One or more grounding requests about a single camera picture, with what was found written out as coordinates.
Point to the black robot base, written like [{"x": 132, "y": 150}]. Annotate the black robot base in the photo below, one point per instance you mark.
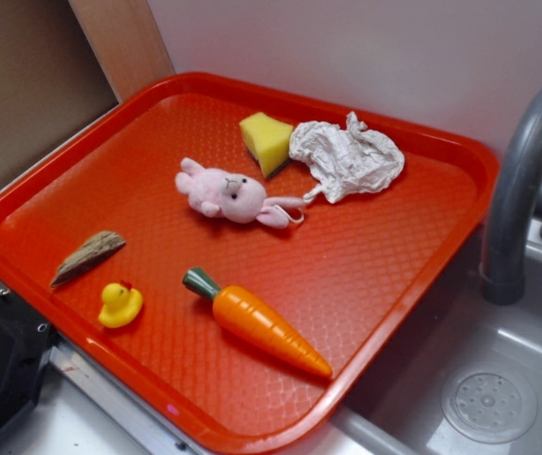
[{"x": 25, "y": 342}]

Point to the orange plastic toy carrot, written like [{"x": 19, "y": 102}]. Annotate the orange plastic toy carrot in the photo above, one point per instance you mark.
[{"x": 252, "y": 320}]

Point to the red plastic tray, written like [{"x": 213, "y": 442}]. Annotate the red plastic tray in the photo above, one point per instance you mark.
[{"x": 346, "y": 277}]

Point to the pink plush bunny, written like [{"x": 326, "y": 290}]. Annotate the pink plush bunny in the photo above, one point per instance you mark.
[{"x": 236, "y": 197}]

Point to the yellow sponge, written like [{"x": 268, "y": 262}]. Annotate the yellow sponge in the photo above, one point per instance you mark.
[{"x": 267, "y": 139}]

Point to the crumpled white cloth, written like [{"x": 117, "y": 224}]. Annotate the crumpled white cloth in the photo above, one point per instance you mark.
[{"x": 345, "y": 160}]

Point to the yellow rubber duck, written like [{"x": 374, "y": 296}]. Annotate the yellow rubber duck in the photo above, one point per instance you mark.
[{"x": 121, "y": 304}]

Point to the wooden wedge piece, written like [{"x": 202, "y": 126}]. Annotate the wooden wedge piece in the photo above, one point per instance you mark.
[{"x": 92, "y": 252}]

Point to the grey toy faucet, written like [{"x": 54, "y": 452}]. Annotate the grey toy faucet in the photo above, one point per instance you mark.
[{"x": 517, "y": 190}]

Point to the wooden board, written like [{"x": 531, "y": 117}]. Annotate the wooden board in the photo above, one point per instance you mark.
[{"x": 126, "y": 41}]

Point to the grey toy sink basin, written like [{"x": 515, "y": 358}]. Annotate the grey toy sink basin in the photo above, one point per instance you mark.
[{"x": 460, "y": 376}]

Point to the brown cardboard panel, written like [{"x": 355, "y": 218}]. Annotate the brown cardboard panel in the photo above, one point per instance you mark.
[{"x": 51, "y": 83}]

